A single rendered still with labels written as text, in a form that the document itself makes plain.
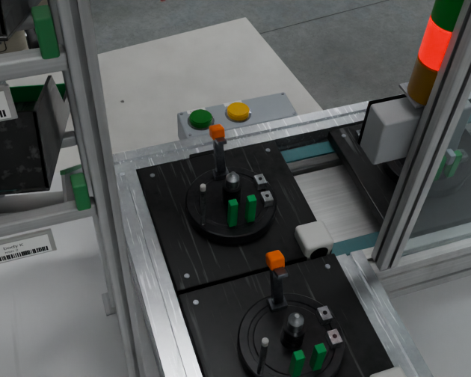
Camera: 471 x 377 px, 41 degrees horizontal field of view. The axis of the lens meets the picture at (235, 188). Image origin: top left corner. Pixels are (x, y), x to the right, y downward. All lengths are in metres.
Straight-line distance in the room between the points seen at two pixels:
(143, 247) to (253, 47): 0.66
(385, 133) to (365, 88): 2.01
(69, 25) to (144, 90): 0.93
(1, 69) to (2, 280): 0.67
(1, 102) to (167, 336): 0.50
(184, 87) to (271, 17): 1.78
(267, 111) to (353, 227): 0.27
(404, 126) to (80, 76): 0.43
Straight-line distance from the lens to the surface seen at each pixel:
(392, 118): 0.76
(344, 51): 2.95
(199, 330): 0.87
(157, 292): 0.92
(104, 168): 0.53
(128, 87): 1.36
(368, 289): 0.95
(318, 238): 0.94
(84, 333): 1.01
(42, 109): 0.59
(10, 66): 0.45
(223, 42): 1.48
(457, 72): 0.70
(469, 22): 0.68
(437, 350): 1.04
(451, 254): 1.03
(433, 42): 0.71
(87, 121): 0.48
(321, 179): 1.12
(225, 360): 0.85
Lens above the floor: 1.74
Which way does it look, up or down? 49 degrees down
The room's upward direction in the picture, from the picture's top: 4 degrees clockwise
